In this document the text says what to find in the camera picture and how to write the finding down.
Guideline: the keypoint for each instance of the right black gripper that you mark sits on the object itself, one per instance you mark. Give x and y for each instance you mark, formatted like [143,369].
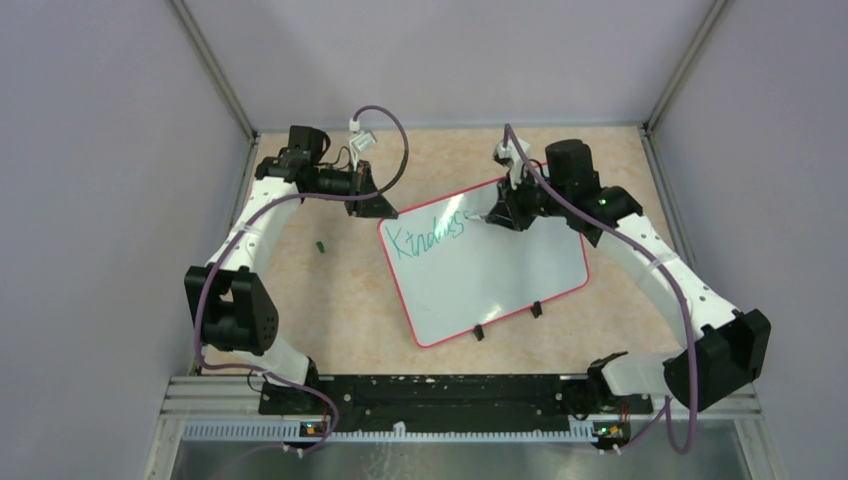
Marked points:
[507,210]

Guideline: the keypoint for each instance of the white cable duct rail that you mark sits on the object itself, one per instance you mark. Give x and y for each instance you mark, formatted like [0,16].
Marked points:
[294,432]

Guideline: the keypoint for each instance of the black whiteboard clip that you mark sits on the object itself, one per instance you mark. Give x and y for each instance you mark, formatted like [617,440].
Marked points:
[536,309]
[478,332]

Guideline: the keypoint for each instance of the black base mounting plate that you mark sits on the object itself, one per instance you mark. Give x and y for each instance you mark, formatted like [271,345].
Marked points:
[500,403]

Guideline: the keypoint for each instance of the white board with red frame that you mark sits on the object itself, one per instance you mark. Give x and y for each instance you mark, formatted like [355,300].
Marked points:
[452,273]

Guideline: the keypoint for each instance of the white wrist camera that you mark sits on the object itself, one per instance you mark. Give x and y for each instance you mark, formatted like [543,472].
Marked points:
[358,141]
[506,154]

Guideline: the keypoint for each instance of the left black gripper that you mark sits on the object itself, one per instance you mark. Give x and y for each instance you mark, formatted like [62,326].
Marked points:
[373,206]

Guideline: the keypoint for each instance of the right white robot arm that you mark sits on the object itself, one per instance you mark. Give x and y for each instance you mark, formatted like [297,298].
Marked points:
[722,347]

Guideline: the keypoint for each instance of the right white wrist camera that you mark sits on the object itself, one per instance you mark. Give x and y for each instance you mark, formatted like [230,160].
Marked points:
[506,154]

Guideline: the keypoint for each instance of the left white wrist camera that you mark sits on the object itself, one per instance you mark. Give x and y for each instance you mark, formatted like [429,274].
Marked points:
[358,141]

